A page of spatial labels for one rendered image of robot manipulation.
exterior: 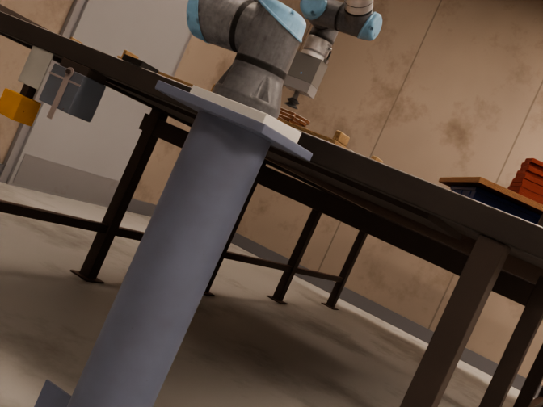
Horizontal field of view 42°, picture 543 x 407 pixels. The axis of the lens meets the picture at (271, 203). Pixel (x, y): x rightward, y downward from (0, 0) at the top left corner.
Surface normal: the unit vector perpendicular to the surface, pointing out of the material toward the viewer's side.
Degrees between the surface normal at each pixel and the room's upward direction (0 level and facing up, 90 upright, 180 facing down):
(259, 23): 90
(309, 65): 90
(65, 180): 90
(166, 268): 90
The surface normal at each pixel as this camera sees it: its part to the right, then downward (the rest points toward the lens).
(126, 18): 0.82, 0.39
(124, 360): -0.04, 0.01
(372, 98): -0.39, -0.15
